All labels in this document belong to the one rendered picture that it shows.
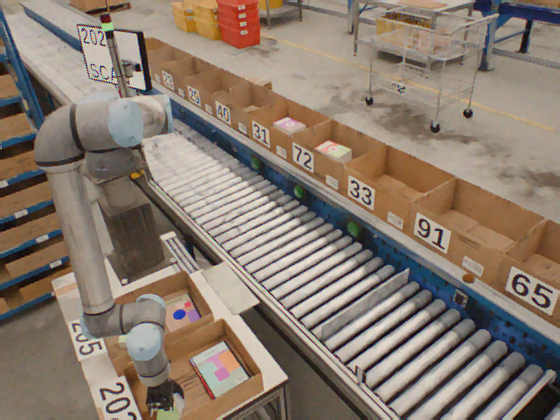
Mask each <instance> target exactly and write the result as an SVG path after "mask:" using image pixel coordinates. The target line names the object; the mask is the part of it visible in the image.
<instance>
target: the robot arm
mask: <svg viewBox="0 0 560 420"><path fill-rule="evenodd" d="M173 132H174V130H173V122H172V109H171V104H170V99H169V96H168V95H166V94H159V95H149V96H137V97H130V98H121V99H117V96H115V94H114V93H112V92H103V93H98V94H94V95H91V96H88V97H84V98H83V99H81V100H80V101H78V102H77V104H71V105H64V106H63V107H61V108H59V109H57V110H56V111H55V112H54V113H52V114H50V115H49V117H48V119H47V120H46V121H45V122H44V123H43V124H42V126H41V128H40V130H39V132H38V135H37V137H36V139H35V144H34V158H35V161H36V165H37V166H38V167H40V169H42V170H44V171H45V172H46V173H47V181H48V183H49V187H50V189H51V193H52V196H53V199H54V205H55V209H56V212H57V215H58V219H59V221H60V225H61V231H62V234H63V238H64V241H65V244H66V247H67V250H68V257H69V260H70V263H71V266H72V270H73V272H74V276H75V279H76V286H77V288H78V292H79V295H80V298H81V302H82V304H83V310H82V311H81V313H80V316H79V324H80V329H81V332H82V333H83V335H84V336H85V338H86V339H88V340H94V339H96V340H100V339H102V338H108V337H114V336H121V335H128V336H127V340H126V344H127V349H128V352H129V356H131V359H132V361H133V364H134V365H135V368H136V371H137V375H138V378H139V380H140V381H141V383H142V384H143V385H145V386H147V393H146V395H147V397H146V406H147V408H148V410H149V413H151V409H152V413H151V417H152V415H153V412H154V411H155V412H158V409H163V410H164V411H170V406H171V408H172V411H174V402H176V406H177V411H178V413H179V414H182V411H183V409H185V397H184V392H183V387H182V386H180V385H179V384H178V383H177V382H175V380H172V379H171V378H168V376H169V374H170V371H171V368H172V360H171V359H167V357H166V351H165V348H164V337H165V316H166V306H165V303H164V300H163V299H162V298H159V297H158V296H156V295H152V294H146V295H142V296H141V297H139V298H138V299H137V300H136V302H135V303H132V304H118V305H116V303H115V299H114V297H113V296H112V288H111V285H110V281H109V278H108V274H107V271H106V267H105V264H104V258H103V252H102V249H101V245H100V242H99V238H98V234H97V231H96V224H95V220H94V216H93V212H92V209H91V205H90V202H89V195H88V191H87V188H86V184H85V180H84V176H83V173H82V161H83V160H84V159H85V154H84V151H86V150H87V158H86V168H87V171H88V173H90V174H92V175H96V176H110V175H115V174H118V173H121V172H125V171H127V170H129V169H131V168H132V167H133V166H134V165H135V164H136V156H135V155H134V153H133V150H132V149H131V148H130V147H132V146H135V145H138V144H139V143H140V141H141V140H142V139H148V138H152V137H155V136H161V135H168V134H172V133H173ZM148 404H150V407H148Z"/></svg>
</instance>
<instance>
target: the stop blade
mask: <svg viewBox="0 0 560 420"><path fill-rule="evenodd" d="M408 275H409V268H407V269H406V270H404V271H403V272H402V273H401V274H399V275H396V277H394V278H393V279H391V280H390V281H388V283H384V284H383V285H381V286H380V287H379V288H378V289H376V290H375V291H372V292H371V293H370V294H368V295H367V296H365V297H364V298H363V299H360V300H359V301H357V302H356V303H355V304H354V305H352V306H351V307H348V308H347V309H346V310H344V311H343V312H341V313H340V314H339V315H336V316H334V317H333V318H332V319H331V320H329V321H328V322H326V323H324V324H323V325H322V342H323V340H325V339H326V338H329V337H331V335H333V334H334V333H335V332H337V331H338V330H340V329H342V328H343V327H345V326H346V325H347V324H348V323H350V322H353V321H354V320H355V319H356V318H357V317H359V316H360V315H362V314H364V313H365V312H367V311H368V310H370V309H371V308H372V307H374V306H376V305H377V304H379V302H381V301H382V300H384V299H385V298H387V297H389V296H390V295H391V294H393V293H394V292H395V291H396V290H399V289H401V288H402V287H403V286H404V285H406V284H407V281H408Z"/></svg>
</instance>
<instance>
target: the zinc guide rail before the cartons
mask: <svg viewBox="0 0 560 420"><path fill-rule="evenodd" d="M19 3H21V4H22V5H24V6H26V7H28V8H29V9H31V11H33V12H36V13H38V15H40V16H41V17H43V18H44V19H47V20H48V21H50V22H51V23H52V24H53V25H55V26H58V27H59V28H60V29H62V30H64V31H65V32H67V33H69V34H70V35H72V36H73V37H74V38H76V39H79V40H80V37H79V35H78V34H76V33H75V32H72V31H71V30H69V29H67V28H66V27H65V26H63V25H60V24H59V23H58V22H56V21H55V20H53V19H51V18H49V17H47V16H46V15H45V14H44V13H42V12H39V11H38V10H36V9H35V8H33V7H32V6H31V5H28V4H26V3H24V1H21V2H19ZM151 83H152V87H154V88H156V89H157V90H158V91H160V92H161V93H163V94H166V95H168V96H169V97H170V98H171V99H172V100H174V101H177V102H178V103H180V105H182V106H184V107H185V108H187V109H189V110H190V111H192V112H194V113H195V114H196V115H197V116H200V117H202V118H203V119H204V120H206V121H207V122H209V123H211V124H213V125H214V126H216V127H217V128H218V129H219V130H221V131H224V132H226V134H228V135H230V136H231V137H233V138H235V139H236V140H238V141H240V142H241V143H242V144H243V145H245V146H248V147H250V149H252V150H253V151H255V152H256V153H258V154H260V155H262V156H263V157H265V158H266V159H267V160H269V161H270V162H273V163H275V165H277V166H279V167H280V168H282V169H283V170H286V171H287V172H289V173H290V174H292V176H294V177H296V178H297V179H300V180H301V181H302V182H304V183H306V184H307V185H308V186H309V187H312V188H314V189H316V190H317V191H318V192H319V193H321V194H322V195H325V196H326V197H328V198H329V199H331V200H332V201H333V202H335V203H338V204H339V205H341V206H342V207H343V208H345V209H346V210H348V211H350V212H352V213H353V214H355V215H356V216H357V217H358V218H360V219H362V220H365V222H367V223H368V224H370V225H372V226H373V227H374V228H377V229H378V230H380V231H381V232H382V233H384V234H385V235H388V236H389V237H391V238H392V239H394V240H395V241H396V242H398V243H401V244H402V245H404V247H406V248H408V249H409V250H411V251H413V252H414V253H416V254H418V255H419V256H420V257H421V258H423V259H426V260H427V261H428V262H430V263H431V264H433V265H434V266H437V267H438V268H440V269H441V270H442V271H443V272H445V273H448V274H449V275H450V276H452V277H453V278H455V279H456V280H457V281H460V282H462V283H463V284H464V285H466V286H467V287H469V288H471V289H473V290H474V291H476V293H478V294H479V295H483V297H485V298H486V299H488V300H489V301H490V302H493V303H495V304H496V305H497V306H498V307H500V308H502V309H504V310H505V311H507V312H508V313H510V314H511V315H512V316H515V317H517V318H518V319H519V320H521V321H522V322H524V323H526V324H528V325H529V326H531V327H532V328H533V329H534V330H538V331H539V332H540V333H541V334H543V335H544V336H546V337H548V338H550V339H551V340H553V342H555V343H557V344H560V329H558V328H556V327H554V326H553V325H552V324H550V323H549V322H546V321H545V320H543V319H542V318H540V317H539V316H538V315H534V314H533V313H532V312H531V311H529V310H527V309H526V308H523V307H522V306H520V305H519V304H518V303H516V302H515V301H512V300H511V299H509V298H507V297H506V296H505V295H504V294H500V293H499V292H498V291H496V290H495V289H493V288H491V287H489V286H488V285H486V284H484V282H482V281H480V280H477V278H475V279H476V280H475V282H474V283H472V284H468V283H465V282H464V281H462V277H463V275H464V274H465V273H466V272H464V271H463V270H462V269H461V268H459V267H457V266H455V265H453V264H452V263H450V262H448V260H446V259H445V258H441V256H439V255H437V254H436V253H434V251H430V250H429V249H427V248H426V247H425V246H423V245H421V244H420V243H418V242H416V241H414V240H413V239H412V238H410V237H409V236H407V235H404V234H403V233H402V232H400V231H398V230H397V229H396V228H394V227H391V226H390V225H389V224H387V223H386V222H384V221H382V220H381V219H378V218H377V217H375V216H374V215H373V214H371V213H370V212H368V211H365V210H364V209H363V208H361V207H359V206H358V205H357V204H355V203H352V202H350V201H349V200H348V199H347V198H345V197H343V196H342V195H339V194H338V193H336V192H334V191H333V190H332V189H331V188H329V187H326V186H325V185H323V184H322V183H320V182H319V181H317V180H316V179H313V178H311V177H310V176H308V175H307V174H306V173H304V172H303V171H301V170H299V169H297V168H295V167H294V166H292V165H291V164H290V163H288V162H285V161H283V159H281V158H279V157H278V156H276V155H275V154H272V153H271V152H269V151H267V149H265V148H263V147H262V146H259V145H258V144H256V143H255V142H253V141H251V139H249V138H246V137H244V136H243V135H242V134H240V133H239V132H237V131H234V130H233V129H232V128H230V127H228V126H227V125H226V124H224V123H221V122H219V121H218V120H217V119H216V118H214V117H212V116H211V115H208V114H207V113H205V112H203V110H201V109H200V108H196V107H195V106H194V105H192V104H191V103H189V102H188V101H185V100H184V99H182V98H180V96H178V95H176V94H175V93H172V92H171V91H169V90H168V89H166V88H165V87H164V86H161V85H159V84H157V82H155V81H153V80H152V79H151Z"/></svg>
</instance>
